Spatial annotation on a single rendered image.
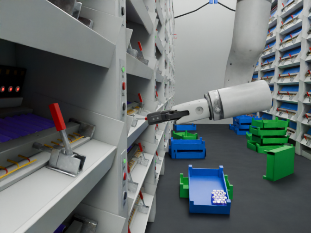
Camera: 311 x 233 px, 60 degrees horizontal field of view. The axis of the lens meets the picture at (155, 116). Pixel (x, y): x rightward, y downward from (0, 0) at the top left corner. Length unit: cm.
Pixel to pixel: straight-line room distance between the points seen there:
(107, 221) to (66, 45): 37
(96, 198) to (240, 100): 43
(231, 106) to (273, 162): 131
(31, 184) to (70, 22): 18
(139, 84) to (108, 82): 70
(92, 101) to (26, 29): 29
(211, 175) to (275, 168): 51
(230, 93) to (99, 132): 37
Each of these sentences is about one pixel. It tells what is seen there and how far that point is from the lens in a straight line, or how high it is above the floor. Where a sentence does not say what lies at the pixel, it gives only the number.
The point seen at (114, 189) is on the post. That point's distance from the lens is 56.
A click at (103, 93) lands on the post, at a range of 53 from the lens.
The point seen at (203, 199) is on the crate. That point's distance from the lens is 154.
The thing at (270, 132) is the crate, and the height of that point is 19.
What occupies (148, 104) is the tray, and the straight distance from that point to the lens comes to 122.
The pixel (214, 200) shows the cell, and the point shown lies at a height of 7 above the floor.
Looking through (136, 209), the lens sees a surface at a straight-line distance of 113.
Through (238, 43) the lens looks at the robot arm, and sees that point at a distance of 77.
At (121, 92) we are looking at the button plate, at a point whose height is 62.
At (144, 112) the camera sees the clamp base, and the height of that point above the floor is 54.
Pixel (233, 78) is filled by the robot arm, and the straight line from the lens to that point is 85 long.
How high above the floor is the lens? 63
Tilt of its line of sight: 6 degrees down
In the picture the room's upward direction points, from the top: straight up
